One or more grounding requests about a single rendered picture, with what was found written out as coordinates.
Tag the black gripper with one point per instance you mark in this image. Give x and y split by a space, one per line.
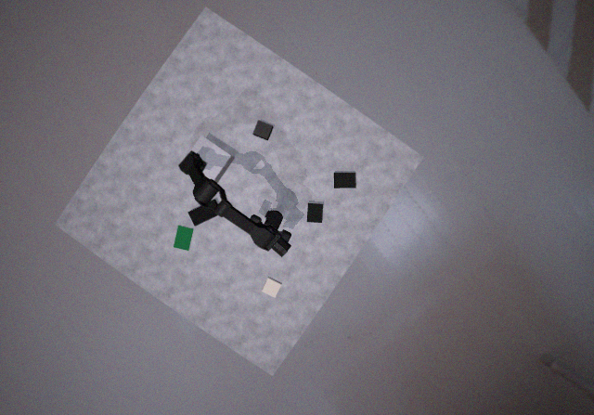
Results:
286 235

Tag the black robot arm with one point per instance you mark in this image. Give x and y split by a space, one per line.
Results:
264 237

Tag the green rectangular block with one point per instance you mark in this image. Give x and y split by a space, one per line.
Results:
183 238

